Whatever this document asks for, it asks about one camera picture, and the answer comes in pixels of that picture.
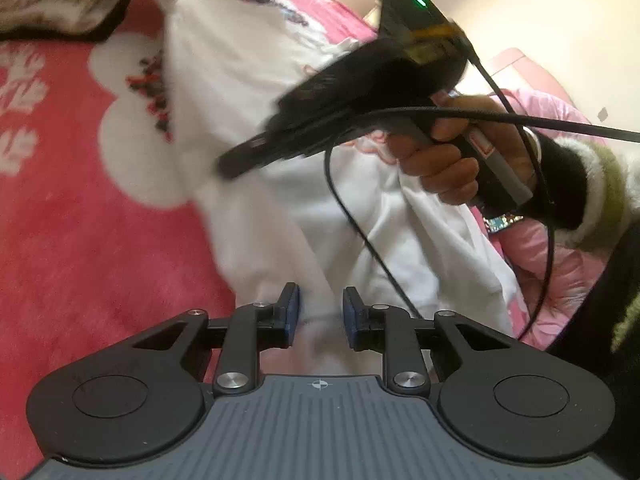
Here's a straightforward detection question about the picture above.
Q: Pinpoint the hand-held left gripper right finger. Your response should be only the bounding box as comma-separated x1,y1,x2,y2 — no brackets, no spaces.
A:
342,286,521,395

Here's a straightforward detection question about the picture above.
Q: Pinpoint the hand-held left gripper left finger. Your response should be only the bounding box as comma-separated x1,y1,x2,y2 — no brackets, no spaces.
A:
131,282,302,395

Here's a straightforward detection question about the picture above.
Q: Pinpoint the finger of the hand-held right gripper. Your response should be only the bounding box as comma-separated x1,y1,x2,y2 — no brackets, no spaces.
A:
216,132,321,180

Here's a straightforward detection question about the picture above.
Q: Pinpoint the white sweatshirt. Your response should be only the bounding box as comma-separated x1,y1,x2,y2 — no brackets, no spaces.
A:
160,0,518,341

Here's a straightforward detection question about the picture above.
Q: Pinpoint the person's right forearm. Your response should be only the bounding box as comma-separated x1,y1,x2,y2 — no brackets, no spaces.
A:
525,132,640,261

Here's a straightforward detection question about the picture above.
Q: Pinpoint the person's right hand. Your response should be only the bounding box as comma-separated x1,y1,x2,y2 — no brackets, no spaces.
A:
387,94,541,207

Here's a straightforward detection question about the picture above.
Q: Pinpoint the pink quilted jacket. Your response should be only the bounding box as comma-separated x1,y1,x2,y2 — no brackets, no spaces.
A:
480,47,613,348

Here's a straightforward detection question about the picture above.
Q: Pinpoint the black folded garment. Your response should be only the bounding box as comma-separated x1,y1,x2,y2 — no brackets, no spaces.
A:
75,0,143,43

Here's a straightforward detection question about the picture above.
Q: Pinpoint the red floral blanket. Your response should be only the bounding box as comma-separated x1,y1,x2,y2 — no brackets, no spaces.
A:
0,0,381,466

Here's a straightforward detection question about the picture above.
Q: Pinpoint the person's dark clothed body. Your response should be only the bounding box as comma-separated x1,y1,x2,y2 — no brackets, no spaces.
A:
545,220,640,480

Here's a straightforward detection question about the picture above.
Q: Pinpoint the silver bracelet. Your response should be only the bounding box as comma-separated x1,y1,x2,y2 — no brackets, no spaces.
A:
522,127,542,161

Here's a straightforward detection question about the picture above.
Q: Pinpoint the black cable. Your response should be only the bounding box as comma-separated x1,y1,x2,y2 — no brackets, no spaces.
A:
322,105,640,321
462,50,558,341

